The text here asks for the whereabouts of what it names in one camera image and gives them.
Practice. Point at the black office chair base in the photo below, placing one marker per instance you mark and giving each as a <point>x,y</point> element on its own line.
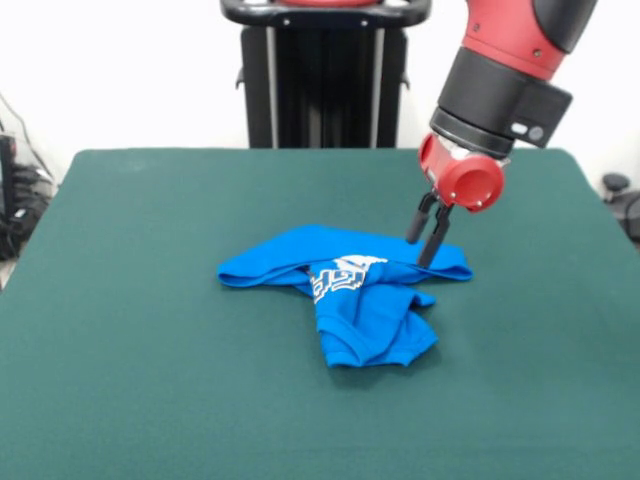
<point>616,182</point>

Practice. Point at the dark green table cloth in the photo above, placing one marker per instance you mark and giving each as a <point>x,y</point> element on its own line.
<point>150,350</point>

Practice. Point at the black equipment box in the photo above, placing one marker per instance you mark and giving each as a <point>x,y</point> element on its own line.
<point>6,175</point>

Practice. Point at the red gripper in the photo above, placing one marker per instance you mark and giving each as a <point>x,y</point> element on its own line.
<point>450,172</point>

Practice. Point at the blue shirt with white print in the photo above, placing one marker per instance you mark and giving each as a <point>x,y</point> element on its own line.
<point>370,320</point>

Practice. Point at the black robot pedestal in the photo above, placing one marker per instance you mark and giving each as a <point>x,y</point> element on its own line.
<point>325,85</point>

